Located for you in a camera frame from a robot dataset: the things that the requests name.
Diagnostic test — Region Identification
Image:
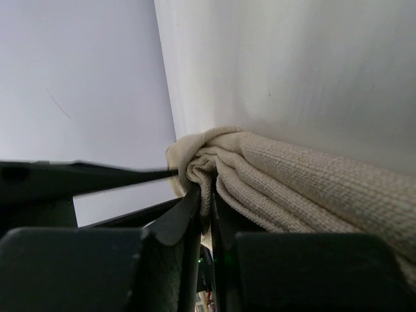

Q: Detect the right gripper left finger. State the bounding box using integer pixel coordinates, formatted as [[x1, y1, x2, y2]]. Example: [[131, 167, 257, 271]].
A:
[[1, 187, 200, 311]]

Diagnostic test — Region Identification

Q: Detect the beige cloth napkin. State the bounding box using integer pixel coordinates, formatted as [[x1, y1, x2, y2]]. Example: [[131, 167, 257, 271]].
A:
[[165, 126, 415, 286]]

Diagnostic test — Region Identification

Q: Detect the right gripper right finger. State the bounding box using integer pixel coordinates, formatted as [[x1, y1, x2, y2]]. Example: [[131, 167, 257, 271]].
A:
[[211, 192, 415, 311]]

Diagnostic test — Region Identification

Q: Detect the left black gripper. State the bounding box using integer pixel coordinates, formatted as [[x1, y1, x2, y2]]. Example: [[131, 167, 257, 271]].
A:
[[1, 162, 182, 233]]

